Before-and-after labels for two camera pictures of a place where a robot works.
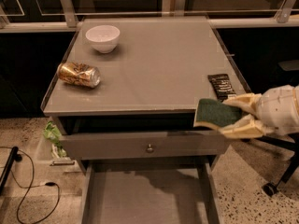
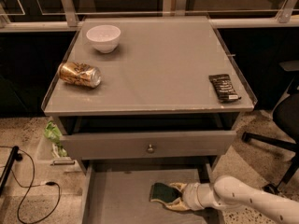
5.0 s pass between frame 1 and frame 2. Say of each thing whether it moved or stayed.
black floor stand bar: stayed
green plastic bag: stayed
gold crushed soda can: stayed
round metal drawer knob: stayed
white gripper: moved
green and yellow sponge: moved
